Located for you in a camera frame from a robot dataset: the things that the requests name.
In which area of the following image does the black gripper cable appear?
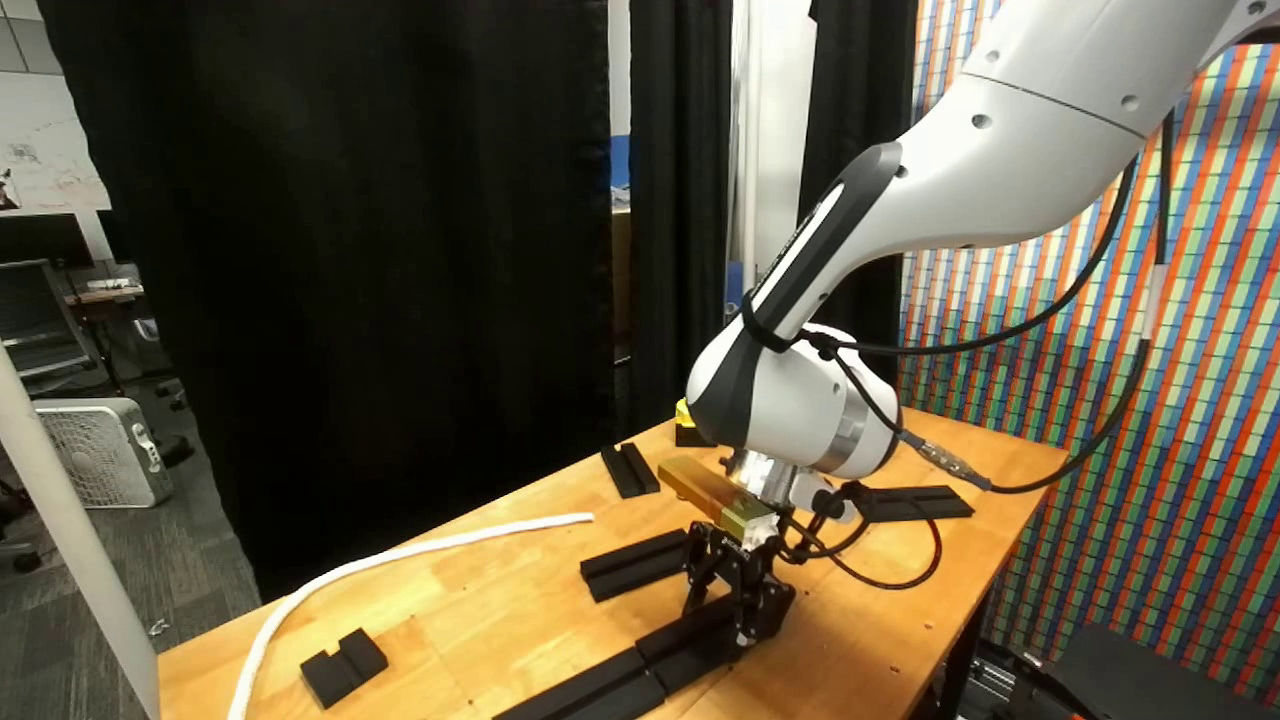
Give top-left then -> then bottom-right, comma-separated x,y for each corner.
775,112 -> 1183,595

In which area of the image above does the colourful patterned wall panel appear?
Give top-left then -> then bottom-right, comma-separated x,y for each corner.
891,0 -> 1280,712

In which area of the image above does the white desk board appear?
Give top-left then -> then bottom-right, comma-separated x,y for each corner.
0,74 -> 120,266

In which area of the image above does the white metal pole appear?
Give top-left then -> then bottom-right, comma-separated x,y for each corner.
0,341 -> 166,720

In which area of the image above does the small black grooved block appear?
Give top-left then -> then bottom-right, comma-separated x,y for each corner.
301,624 -> 393,712

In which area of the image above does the black controller box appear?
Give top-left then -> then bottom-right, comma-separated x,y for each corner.
952,642 -> 1064,720

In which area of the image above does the grey computer case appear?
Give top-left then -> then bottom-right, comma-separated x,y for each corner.
32,393 -> 177,517

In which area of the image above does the white frame post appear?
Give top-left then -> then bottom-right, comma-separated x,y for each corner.
725,0 -> 820,393

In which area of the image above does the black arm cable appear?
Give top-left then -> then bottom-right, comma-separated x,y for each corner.
790,157 -> 1142,365

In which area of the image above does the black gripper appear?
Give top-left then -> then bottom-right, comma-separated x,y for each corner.
680,514 -> 801,653

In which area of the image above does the wide black curtain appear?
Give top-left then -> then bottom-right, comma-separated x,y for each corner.
34,0 -> 616,591

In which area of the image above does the black grooved track piece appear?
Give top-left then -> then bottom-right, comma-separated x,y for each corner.
493,649 -> 672,720
595,439 -> 664,506
634,583 -> 801,695
574,524 -> 696,604
835,481 -> 979,524

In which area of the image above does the white flexible tube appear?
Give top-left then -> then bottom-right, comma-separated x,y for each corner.
223,507 -> 600,720

